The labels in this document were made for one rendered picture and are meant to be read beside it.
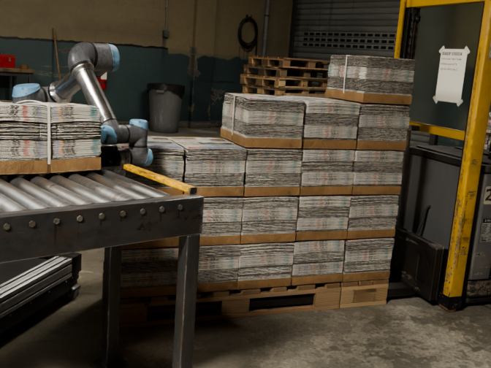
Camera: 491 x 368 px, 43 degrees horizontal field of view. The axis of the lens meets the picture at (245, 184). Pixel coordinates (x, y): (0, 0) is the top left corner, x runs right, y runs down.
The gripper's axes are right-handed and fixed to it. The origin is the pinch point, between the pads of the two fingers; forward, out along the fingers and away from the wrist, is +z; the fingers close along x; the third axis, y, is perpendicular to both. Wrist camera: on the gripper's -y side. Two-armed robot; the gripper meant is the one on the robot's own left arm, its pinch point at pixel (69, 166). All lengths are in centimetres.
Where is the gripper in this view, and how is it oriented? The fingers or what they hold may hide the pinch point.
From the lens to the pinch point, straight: 244.0
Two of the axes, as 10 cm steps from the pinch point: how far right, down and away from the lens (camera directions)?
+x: 6.4, 1.0, -7.6
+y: 0.1, -9.9, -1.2
